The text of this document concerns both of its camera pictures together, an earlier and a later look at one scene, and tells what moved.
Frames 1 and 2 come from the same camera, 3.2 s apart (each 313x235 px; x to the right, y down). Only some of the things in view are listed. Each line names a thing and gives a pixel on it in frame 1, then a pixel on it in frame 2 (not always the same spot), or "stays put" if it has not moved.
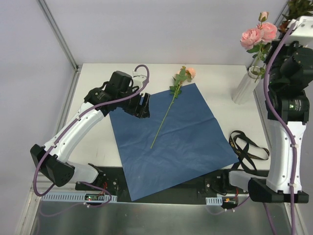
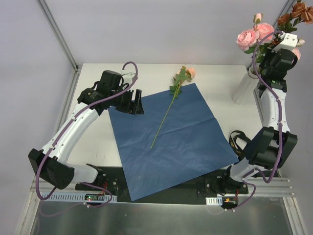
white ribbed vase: [247, 85] stays put
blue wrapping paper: [190, 143] stays put
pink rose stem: [262, 17] to [257, 18]
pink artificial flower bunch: [184, 74] stays put
